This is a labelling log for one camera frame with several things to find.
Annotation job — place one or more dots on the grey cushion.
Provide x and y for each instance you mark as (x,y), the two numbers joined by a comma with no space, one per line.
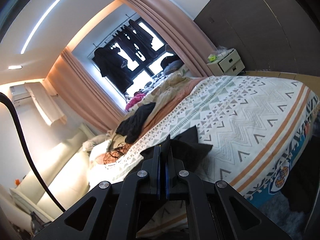
(173,67)

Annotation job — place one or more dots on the clear plastic bag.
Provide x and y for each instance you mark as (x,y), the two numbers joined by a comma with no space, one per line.
(223,52)

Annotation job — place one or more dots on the beige pillow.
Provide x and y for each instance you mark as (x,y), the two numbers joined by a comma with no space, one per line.
(96,140)

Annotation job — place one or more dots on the green item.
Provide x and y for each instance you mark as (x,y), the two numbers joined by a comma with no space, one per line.
(212,58)

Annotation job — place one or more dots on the wall air conditioner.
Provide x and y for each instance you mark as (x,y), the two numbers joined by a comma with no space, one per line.
(18,95)

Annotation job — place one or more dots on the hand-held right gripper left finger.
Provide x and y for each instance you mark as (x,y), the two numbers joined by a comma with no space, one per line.
(160,180)

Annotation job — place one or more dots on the row of hanging dark clothes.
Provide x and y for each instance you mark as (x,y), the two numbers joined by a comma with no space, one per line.
(140,42)

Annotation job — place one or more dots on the cream headboard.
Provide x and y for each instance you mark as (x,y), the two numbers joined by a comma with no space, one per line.
(62,165)

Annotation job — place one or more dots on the pink curtain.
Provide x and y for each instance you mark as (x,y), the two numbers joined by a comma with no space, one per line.
(175,25)
(85,87)

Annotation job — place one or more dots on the black cloth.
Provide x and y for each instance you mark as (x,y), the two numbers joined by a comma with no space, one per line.
(297,187)

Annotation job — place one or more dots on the hanging black coat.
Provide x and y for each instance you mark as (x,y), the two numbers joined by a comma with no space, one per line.
(112,67)

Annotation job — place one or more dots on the pink cloth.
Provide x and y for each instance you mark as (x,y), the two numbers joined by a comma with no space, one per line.
(135,100)

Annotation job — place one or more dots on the black jacket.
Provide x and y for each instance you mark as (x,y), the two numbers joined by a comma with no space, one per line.
(185,147)

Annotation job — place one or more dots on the ceiling spotlight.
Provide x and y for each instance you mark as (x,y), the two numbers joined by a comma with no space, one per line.
(15,67)

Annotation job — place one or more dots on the ceiling light strip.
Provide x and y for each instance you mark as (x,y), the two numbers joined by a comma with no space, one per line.
(42,17)

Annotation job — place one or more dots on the beige duvet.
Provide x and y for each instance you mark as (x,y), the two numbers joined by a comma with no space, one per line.
(170,87)

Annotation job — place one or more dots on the black bag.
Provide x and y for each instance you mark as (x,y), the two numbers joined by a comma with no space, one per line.
(170,59)

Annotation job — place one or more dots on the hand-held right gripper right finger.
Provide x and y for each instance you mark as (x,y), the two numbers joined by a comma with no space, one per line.
(168,182)

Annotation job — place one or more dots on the hanging white garment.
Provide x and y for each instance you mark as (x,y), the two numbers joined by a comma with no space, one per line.
(45,102)

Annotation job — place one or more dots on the crumpled black garment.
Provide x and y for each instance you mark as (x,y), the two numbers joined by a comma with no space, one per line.
(136,122)

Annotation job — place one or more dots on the patterned bed blanket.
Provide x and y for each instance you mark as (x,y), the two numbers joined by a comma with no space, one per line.
(237,120)

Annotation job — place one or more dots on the white nightstand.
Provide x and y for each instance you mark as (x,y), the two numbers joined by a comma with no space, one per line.
(230,62)

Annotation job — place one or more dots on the dark clothes hanging at window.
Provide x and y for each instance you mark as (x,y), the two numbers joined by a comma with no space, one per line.
(142,77)

